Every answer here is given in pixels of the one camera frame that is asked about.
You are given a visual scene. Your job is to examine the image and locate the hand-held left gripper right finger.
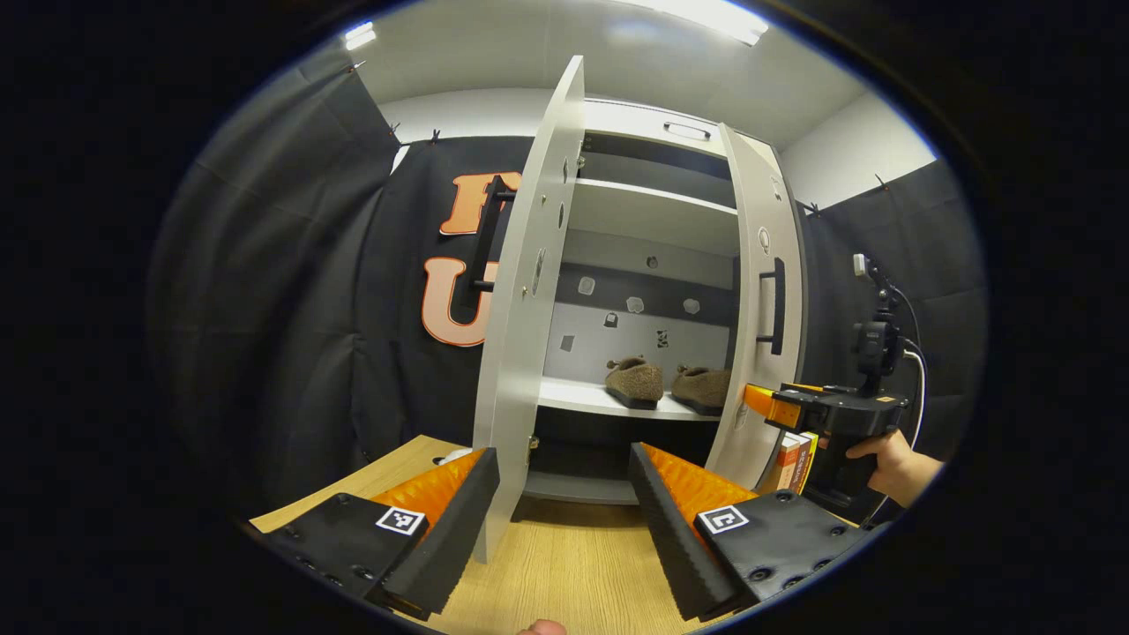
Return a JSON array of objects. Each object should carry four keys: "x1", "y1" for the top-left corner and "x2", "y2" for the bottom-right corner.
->
[{"x1": 626, "y1": 442, "x2": 876, "y2": 624}]

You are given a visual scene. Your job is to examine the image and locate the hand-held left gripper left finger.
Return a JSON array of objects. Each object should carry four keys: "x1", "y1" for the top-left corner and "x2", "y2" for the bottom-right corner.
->
[{"x1": 250, "y1": 447, "x2": 501, "y2": 624}]

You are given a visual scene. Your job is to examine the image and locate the white shoe cabinet door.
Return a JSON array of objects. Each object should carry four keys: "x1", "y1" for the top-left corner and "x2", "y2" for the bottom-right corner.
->
[
  {"x1": 706, "y1": 123, "x2": 808, "y2": 491},
  {"x1": 472, "y1": 56, "x2": 587, "y2": 565}
]

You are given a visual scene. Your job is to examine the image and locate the brown fuzzy shoe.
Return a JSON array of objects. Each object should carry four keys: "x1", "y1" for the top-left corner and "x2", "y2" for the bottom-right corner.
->
[
  {"x1": 671, "y1": 365, "x2": 732, "y2": 417},
  {"x1": 604, "y1": 355, "x2": 665, "y2": 411}
]

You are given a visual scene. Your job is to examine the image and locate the white shoe cabinet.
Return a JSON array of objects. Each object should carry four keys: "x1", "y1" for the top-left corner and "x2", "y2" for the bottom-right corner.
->
[{"x1": 525, "y1": 97, "x2": 786, "y2": 506}]

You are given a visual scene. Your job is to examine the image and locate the white cabinet shelf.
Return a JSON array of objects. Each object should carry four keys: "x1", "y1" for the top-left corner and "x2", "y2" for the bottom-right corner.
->
[
  {"x1": 538, "y1": 377, "x2": 724, "y2": 422},
  {"x1": 569, "y1": 178, "x2": 740, "y2": 258}
]

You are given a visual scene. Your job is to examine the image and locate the orange white box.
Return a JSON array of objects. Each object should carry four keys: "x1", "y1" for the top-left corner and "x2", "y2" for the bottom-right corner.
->
[{"x1": 774, "y1": 431, "x2": 804, "y2": 494}]

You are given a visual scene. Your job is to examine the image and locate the large ceiling light panel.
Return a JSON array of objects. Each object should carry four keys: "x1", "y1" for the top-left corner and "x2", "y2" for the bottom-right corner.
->
[{"x1": 617, "y1": 0, "x2": 770, "y2": 47}]

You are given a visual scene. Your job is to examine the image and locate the white cable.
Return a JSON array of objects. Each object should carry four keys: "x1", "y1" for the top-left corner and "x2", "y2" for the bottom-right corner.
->
[{"x1": 901, "y1": 348, "x2": 928, "y2": 451}]

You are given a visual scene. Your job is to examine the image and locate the black door handle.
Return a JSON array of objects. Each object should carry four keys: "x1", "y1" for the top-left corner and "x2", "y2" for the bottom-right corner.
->
[
  {"x1": 465, "y1": 175, "x2": 517, "y2": 310},
  {"x1": 757, "y1": 258, "x2": 787, "y2": 355}
]

